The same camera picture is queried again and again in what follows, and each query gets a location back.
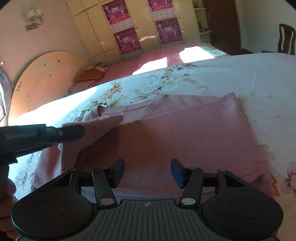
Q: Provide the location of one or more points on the white floral bed sheet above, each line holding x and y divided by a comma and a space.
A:
264, 85

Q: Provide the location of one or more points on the orange striped pillow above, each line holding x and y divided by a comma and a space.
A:
94, 73

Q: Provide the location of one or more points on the cream wardrobe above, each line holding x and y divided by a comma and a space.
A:
98, 35

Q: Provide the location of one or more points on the pink bed cover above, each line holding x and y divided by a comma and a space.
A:
153, 60

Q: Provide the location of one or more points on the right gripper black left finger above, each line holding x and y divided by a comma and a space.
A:
105, 179

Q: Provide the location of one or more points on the lower right pink poster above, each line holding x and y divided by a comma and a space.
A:
169, 31

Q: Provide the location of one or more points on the white corner shelf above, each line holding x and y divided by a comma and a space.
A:
201, 16

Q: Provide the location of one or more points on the wall sconce lamp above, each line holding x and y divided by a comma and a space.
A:
34, 19

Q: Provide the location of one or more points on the dark wooden chair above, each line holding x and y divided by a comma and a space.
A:
286, 43

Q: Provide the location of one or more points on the upper left pink poster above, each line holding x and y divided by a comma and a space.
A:
116, 11

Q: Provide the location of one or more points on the person's left hand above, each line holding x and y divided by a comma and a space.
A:
8, 200

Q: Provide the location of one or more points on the pink knit sweater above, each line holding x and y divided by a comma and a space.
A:
207, 132

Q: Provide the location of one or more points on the round wooden headboard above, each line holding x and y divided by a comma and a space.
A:
46, 79

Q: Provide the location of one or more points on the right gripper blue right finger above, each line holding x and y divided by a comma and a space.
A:
188, 179

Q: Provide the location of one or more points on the upper right pink poster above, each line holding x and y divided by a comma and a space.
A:
159, 5

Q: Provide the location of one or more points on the pink poster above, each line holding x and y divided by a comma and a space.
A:
169, 31
159, 5
116, 11
127, 41

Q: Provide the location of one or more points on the dark wooden door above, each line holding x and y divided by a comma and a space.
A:
223, 21

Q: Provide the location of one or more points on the lower left pink poster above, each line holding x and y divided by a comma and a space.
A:
127, 41

